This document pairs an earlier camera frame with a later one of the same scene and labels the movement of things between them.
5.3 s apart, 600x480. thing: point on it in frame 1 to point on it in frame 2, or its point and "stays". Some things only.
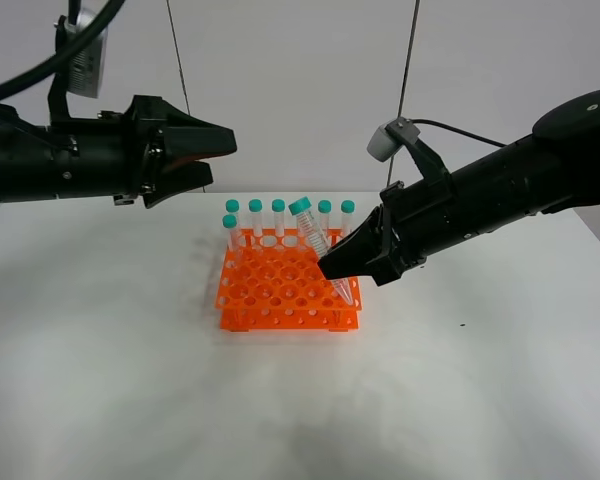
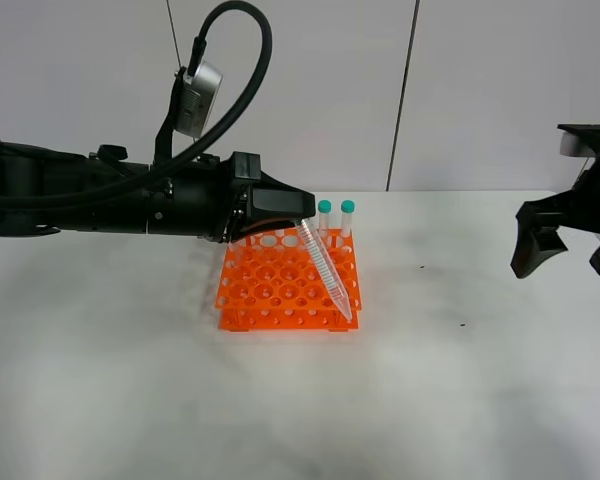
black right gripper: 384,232 to 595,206
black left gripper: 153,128 to 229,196
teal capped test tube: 348,209 stays
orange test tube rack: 273,282 stays
